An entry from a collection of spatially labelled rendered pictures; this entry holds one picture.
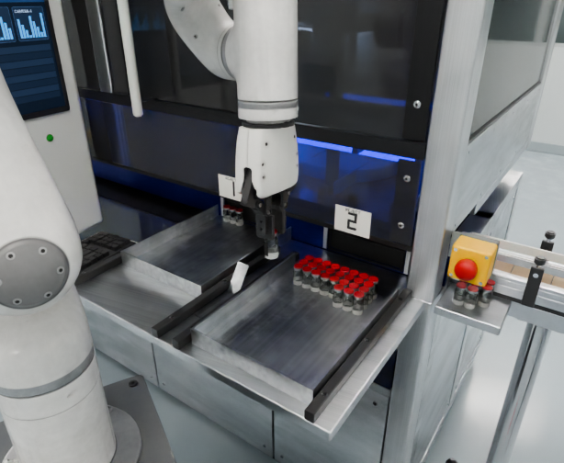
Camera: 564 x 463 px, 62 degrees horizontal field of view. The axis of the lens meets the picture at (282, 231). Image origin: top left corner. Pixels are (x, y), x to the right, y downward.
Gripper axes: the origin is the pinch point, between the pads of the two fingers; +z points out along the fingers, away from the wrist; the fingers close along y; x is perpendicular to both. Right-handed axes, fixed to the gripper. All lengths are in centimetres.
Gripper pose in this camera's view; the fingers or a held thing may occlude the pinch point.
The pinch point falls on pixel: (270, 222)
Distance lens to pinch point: 71.9
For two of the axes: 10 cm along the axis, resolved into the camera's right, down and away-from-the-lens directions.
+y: -5.9, 3.1, -7.5
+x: 8.1, 2.1, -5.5
